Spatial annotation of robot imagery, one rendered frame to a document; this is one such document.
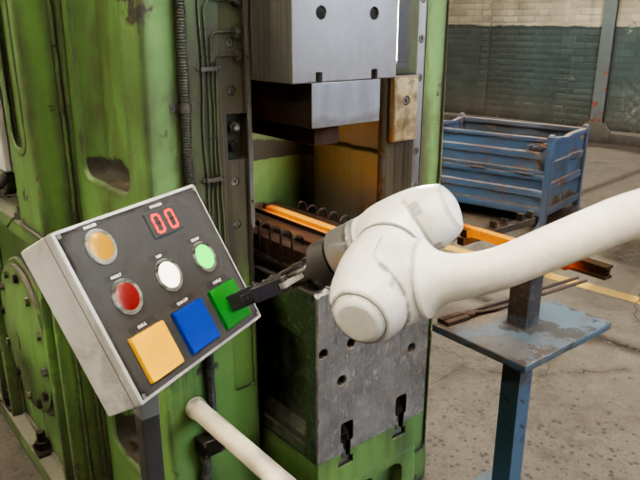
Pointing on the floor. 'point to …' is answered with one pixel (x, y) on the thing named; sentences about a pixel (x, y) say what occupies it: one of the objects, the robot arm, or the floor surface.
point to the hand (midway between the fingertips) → (246, 296)
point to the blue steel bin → (514, 164)
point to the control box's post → (150, 440)
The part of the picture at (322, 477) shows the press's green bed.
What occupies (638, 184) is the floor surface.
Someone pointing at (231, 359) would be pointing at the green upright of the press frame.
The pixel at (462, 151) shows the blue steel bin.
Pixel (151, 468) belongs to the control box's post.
